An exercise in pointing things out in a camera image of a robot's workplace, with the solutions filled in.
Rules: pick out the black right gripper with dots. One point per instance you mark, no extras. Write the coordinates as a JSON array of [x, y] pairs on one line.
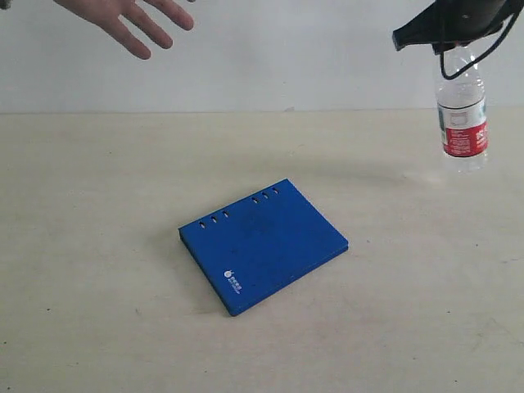
[[447, 24]]

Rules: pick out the clear water bottle red cap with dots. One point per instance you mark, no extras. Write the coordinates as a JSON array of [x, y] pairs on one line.
[[461, 109]]

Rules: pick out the blue ring binder notebook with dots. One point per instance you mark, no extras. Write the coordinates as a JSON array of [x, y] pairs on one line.
[[256, 246]]

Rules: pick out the person's open hand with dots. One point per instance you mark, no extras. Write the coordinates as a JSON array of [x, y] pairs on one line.
[[109, 16]]

